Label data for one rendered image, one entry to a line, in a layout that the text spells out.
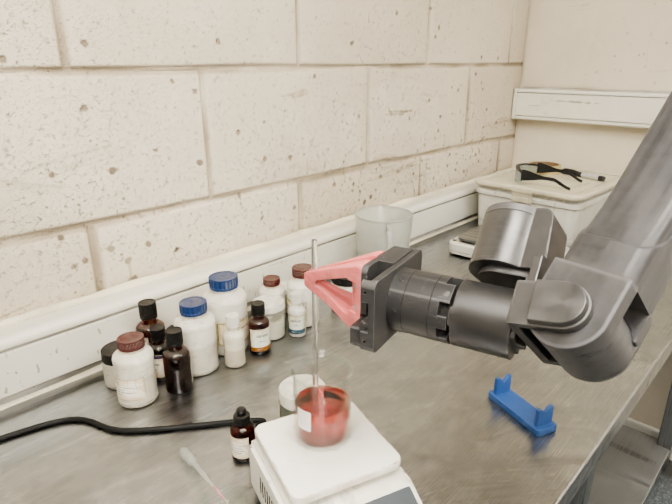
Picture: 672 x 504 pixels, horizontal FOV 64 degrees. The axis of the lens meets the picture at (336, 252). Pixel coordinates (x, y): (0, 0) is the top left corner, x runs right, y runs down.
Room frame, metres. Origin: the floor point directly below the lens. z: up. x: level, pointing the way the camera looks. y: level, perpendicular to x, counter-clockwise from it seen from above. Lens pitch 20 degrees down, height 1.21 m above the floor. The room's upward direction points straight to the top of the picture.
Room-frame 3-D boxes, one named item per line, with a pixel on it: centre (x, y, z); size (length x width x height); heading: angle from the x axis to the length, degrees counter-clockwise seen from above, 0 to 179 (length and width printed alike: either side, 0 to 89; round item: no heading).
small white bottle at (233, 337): (0.76, 0.16, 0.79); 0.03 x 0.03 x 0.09
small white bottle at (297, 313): (0.86, 0.07, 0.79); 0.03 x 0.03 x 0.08
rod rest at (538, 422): (0.63, -0.26, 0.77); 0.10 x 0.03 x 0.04; 24
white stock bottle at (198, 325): (0.75, 0.22, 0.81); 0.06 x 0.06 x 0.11
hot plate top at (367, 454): (0.46, 0.01, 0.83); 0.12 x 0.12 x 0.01; 27
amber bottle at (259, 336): (0.80, 0.13, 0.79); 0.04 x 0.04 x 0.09
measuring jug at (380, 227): (1.11, -0.10, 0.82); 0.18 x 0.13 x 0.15; 2
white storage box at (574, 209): (1.54, -0.63, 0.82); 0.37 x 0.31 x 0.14; 135
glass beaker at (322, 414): (0.48, 0.01, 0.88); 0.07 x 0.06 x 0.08; 5
